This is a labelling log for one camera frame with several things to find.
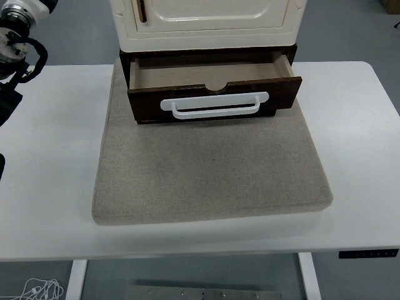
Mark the white and black hand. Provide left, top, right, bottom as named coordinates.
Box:
left=2, top=0, right=59, bottom=16

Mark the dark wooden drawer with notch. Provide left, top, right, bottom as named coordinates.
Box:
left=126, top=51, right=303, bottom=123

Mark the white drawer handle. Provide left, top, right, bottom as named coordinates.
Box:
left=159, top=91, right=269, bottom=120

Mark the dark wooden drawer chest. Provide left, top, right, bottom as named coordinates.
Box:
left=119, top=43, right=297, bottom=125

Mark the cream plastic cabinet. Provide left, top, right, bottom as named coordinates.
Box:
left=107, top=0, right=306, bottom=53

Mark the plain dark wooden drawer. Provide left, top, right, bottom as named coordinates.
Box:
left=134, top=109, right=278, bottom=125

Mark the beige fabric mat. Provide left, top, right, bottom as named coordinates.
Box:
left=91, top=59, right=334, bottom=226

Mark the white table leg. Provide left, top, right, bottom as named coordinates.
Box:
left=297, top=252, right=323, bottom=300
left=64, top=259, right=89, bottom=300

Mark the grey metal plate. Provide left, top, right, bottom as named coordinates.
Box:
left=124, top=284, right=283, bottom=300

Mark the cardboard box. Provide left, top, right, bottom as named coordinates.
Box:
left=379, top=0, right=400, bottom=15

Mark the black table control panel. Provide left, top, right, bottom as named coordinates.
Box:
left=339, top=248, right=400, bottom=259

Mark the brown cabinet door handle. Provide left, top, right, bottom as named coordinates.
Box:
left=136, top=0, right=148, bottom=23

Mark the white cable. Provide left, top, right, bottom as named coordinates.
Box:
left=0, top=277, right=65, bottom=300

